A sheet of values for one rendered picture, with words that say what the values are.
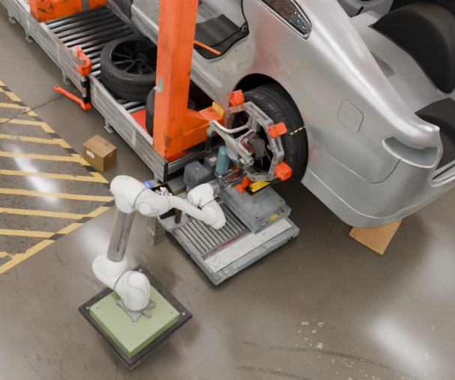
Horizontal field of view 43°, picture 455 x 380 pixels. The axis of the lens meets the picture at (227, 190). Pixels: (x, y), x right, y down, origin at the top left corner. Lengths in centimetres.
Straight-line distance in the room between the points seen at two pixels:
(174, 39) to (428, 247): 265
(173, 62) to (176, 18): 31
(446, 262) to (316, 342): 137
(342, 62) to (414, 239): 204
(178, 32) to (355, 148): 124
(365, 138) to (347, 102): 22
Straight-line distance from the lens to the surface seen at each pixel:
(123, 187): 308
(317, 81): 342
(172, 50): 356
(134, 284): 335
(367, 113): 324
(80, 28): 586
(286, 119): 369
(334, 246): 457
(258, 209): 434
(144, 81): 485
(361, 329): 424
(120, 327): 352
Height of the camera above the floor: 350
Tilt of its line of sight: 48 degrees down
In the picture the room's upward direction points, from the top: 12 degrees clockwise
